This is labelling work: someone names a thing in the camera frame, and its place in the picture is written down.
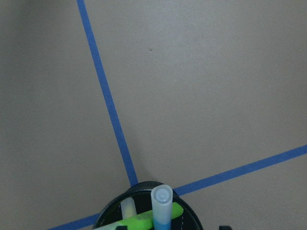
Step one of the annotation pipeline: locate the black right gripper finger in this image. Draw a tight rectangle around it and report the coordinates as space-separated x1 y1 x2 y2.
219 225 233 230

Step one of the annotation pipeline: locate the blue marker pen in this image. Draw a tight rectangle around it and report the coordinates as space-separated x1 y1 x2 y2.
151 184 173 230

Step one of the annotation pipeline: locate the green highlighter pen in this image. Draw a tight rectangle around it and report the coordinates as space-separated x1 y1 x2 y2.
94 202 184 230

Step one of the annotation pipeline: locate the black mesh pen holder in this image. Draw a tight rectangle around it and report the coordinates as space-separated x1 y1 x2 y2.
92 181 203 230

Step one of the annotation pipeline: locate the yellow highlighter pen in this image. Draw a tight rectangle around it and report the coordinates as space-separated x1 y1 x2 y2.
120 197 137 219

